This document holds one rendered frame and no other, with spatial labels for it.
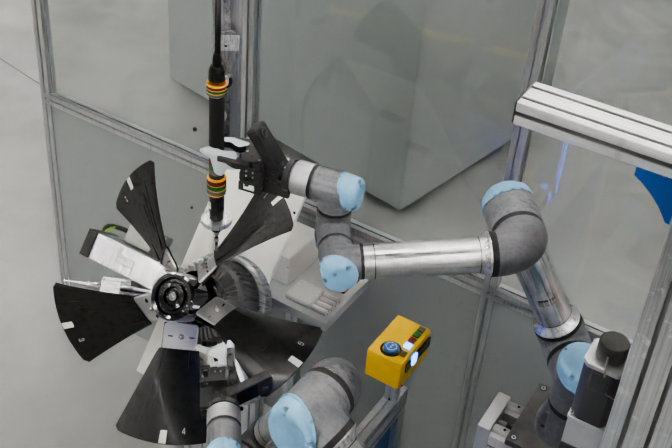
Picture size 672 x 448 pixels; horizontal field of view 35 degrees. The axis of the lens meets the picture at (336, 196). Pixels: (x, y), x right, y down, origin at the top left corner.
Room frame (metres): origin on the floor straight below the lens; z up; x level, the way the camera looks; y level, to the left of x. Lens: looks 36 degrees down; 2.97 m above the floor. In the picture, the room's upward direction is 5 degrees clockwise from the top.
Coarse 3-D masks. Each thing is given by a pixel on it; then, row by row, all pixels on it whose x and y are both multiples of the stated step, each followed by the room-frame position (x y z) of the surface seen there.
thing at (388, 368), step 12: (396, 324) 2.07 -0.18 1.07; (408, 324) 2.08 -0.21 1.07; (384, 336) 2.02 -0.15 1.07; (396, 336) 2.03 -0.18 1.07; (408, 336) 2.03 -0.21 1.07; (420, 336) 2.03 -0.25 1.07; (372, 348) 1.98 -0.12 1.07; (372, 360) 1.96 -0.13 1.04; (384, 360) 1.95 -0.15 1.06; (396, 360) 1.94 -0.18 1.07; (408, 360) 1.96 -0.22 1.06; (420, 360) 2.03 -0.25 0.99; (372, 372) 1.96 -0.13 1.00; (384, 372) 1.95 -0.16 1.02; (396, 372) 1.93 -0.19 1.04; (408, 372) 1.97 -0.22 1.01; (396, 384) 1.93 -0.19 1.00
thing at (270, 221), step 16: (256, 208) 2.12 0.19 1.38; (272, 208) 2.08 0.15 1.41; (288, 208) 2.06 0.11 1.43; (240, 224) 2.10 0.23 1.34; (256, 224) 2.05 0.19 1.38; (272, 224) 2.03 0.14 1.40; (288, 224) 2.01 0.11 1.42; (224, 240) 2.08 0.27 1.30; (240, 240) 2.03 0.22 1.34; (256, 240) 2.00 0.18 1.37; (224, 256) 2.00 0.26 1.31
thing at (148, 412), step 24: (168, 360) 1.87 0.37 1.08; (192, 360) 1.89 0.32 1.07; (144, 384) 1.82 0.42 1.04; (168, 384) 1.83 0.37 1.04; (192, 384) 1.85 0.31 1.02; (144, 408) 1.78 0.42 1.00; (168, 408) 1.79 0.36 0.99; (192, 408) 1.81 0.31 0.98; (144, 432) 1.75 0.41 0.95; (168, 432) 1.76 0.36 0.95; (192, 432) 1.77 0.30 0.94
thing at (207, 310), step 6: (216, 300) 1.98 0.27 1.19; (222, 300) 1.98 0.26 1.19; (204, 306) 1.94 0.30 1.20; (210, 306) 1.95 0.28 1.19; (228, 306) 1.96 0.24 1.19; (234, 306) 1.96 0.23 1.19; (198, 312) 1.92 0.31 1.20; (204, 312) 1.93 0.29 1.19; (210, 312) 1.93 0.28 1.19; (216, 312) 1.93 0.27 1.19; (222, 312) 1.94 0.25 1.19; (228, 312) 1.94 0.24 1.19; (204, 318) 1.90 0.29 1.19; (210, 318) 1.91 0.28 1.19; (216, 318) 1.91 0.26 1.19
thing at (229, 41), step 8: (224, 32) 2.60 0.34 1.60; (232, 32) 2.60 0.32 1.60; (224, 40) 2.57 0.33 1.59; (232, 40) 2.57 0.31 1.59; (224, 48) 2.52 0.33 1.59; (232, 48) 2.53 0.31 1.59; (224, 56) 2.51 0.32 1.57; (232, 56) 2.51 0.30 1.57; (232, 64) 2.51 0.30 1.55; (232, 72) 2.51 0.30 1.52
